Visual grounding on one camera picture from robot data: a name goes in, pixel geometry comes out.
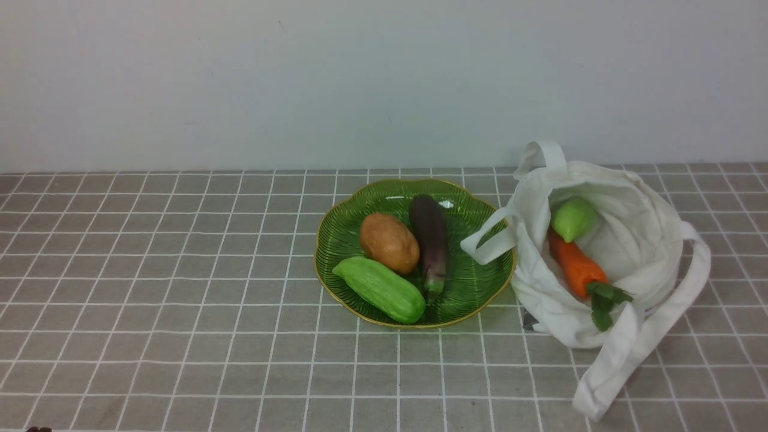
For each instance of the light green loofah gourd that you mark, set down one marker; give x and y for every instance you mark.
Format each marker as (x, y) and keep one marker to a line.
(373, 290)

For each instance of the brown potato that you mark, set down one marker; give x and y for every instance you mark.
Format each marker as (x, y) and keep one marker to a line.
(387, 240)

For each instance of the white cloth tote bag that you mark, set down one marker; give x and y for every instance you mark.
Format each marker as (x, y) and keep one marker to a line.
(639, 240)

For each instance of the light green pepper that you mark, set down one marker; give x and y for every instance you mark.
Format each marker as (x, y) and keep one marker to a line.
(573, 219)

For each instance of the dark purple eggplant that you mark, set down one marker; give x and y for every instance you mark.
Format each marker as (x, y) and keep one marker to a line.
(430, 230)

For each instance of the green ribbed glass plate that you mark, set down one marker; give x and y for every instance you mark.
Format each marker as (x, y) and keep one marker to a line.
(470, 286)

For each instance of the grey checkered tablecloth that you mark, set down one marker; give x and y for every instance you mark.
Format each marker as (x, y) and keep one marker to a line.
(187, 301)

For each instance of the orange carrot with leaves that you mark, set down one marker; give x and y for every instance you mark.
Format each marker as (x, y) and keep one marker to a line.
(587, 281)

